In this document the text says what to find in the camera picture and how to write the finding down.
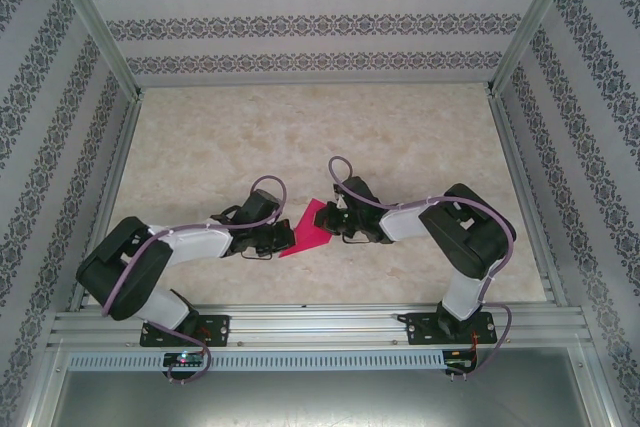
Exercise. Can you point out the magenta cloth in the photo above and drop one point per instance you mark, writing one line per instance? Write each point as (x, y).
(306, 242)

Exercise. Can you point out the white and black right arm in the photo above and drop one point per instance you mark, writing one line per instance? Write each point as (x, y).
(470, 237)

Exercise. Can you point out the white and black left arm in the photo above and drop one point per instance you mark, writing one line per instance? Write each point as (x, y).
(125, 272)

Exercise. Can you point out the grey metal sheet panel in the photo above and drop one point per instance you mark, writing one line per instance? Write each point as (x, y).
(320, 402)

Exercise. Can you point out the small controller circuit board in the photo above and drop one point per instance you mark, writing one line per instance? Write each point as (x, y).
(462, 364)
(185, 359)

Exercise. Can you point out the wide aluminium extrusion rail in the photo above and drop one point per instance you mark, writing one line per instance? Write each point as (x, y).
(320, 327)

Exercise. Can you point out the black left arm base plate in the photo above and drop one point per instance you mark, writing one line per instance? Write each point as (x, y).
(217, 331)

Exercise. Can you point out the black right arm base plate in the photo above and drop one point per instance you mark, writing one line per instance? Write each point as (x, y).
(420, 329)

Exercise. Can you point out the aluminium frame rail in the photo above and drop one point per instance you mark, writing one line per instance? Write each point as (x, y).
(525, 197)
(111, 182)

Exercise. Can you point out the aluminium frame post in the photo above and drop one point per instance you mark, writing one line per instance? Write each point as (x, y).
(95, 22)
(540, 22)

